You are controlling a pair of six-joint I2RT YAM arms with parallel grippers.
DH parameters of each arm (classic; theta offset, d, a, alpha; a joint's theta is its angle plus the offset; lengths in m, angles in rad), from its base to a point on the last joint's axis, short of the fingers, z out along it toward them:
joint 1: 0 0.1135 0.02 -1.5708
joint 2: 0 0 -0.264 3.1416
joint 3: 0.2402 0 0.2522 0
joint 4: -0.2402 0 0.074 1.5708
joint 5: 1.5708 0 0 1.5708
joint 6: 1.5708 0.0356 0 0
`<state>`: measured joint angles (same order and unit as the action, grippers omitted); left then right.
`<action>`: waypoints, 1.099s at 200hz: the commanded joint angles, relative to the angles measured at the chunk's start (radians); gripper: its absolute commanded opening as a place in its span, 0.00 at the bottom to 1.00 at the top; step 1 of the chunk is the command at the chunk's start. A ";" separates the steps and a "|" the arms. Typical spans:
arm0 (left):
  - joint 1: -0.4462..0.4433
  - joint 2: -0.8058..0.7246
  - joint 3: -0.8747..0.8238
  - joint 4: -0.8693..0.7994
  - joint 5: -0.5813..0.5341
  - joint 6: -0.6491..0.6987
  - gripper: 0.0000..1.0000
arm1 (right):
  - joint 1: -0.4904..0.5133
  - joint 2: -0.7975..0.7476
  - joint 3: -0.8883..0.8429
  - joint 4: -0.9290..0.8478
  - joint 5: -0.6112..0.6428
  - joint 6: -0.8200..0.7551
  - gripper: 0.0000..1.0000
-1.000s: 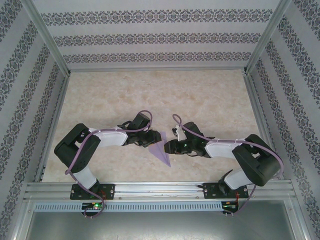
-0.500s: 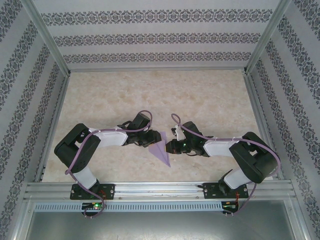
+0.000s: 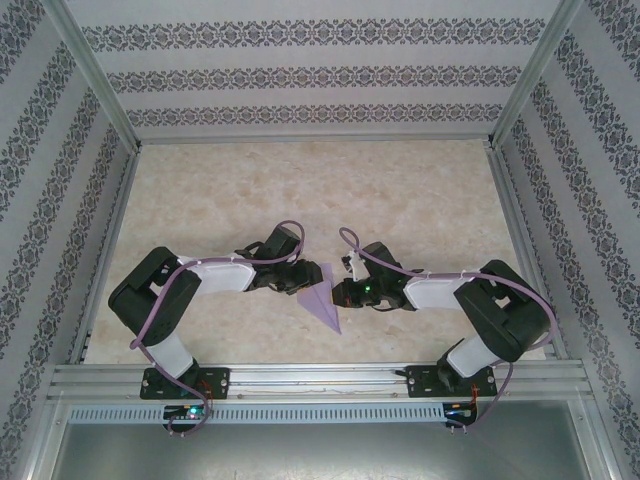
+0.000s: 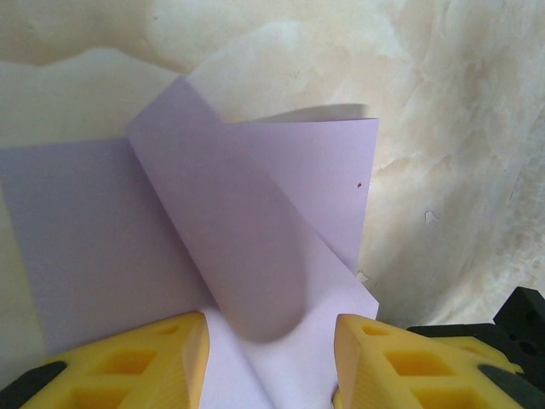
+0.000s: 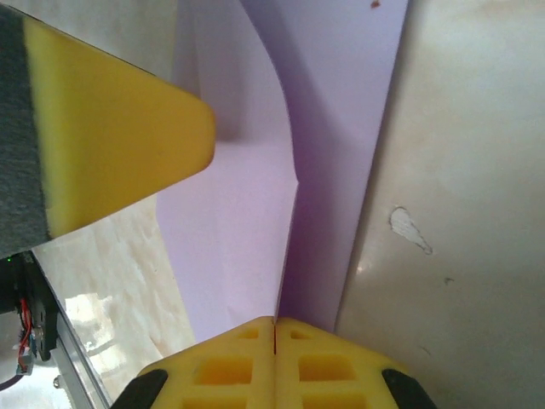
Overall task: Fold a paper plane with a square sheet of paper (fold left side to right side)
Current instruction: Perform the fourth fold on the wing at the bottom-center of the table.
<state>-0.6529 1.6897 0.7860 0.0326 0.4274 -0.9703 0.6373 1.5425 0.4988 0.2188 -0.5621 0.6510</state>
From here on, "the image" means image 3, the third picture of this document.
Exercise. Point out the controller board blue light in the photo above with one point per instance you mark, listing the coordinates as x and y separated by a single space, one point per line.
460 412

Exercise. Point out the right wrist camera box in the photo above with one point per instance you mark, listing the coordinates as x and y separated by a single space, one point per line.
352 265

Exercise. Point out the aluminium frame post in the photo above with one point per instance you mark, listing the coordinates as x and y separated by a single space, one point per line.
539 65
90 65

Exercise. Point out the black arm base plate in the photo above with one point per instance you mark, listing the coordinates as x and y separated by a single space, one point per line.
420 382
220 382

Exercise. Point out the aluminium mounting rail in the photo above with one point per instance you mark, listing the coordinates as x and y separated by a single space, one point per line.
320 380

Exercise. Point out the controller board green light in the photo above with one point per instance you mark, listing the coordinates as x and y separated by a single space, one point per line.
187 412

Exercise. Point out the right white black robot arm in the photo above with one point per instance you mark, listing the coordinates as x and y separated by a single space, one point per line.
500 325

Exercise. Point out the aluminium side rail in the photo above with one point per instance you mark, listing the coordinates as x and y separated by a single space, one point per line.
509 200
110 240

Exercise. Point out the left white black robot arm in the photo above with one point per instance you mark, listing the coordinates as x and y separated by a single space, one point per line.
130 300

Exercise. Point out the grey metal sheet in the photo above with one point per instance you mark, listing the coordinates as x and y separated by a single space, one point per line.
320 450

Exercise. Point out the purple paper sheet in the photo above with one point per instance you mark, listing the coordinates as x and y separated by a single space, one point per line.
322 305

